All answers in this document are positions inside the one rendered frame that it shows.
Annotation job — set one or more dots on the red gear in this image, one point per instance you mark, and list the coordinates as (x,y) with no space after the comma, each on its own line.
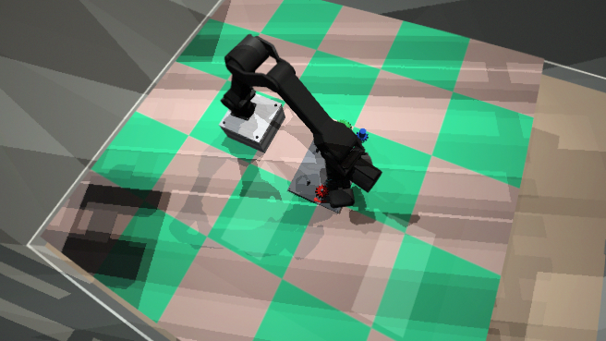
(324,193)

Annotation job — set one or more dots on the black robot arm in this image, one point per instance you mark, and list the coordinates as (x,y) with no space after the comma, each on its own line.
(333,139)

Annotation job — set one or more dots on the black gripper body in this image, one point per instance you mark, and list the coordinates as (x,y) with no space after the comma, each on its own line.
(342,196)

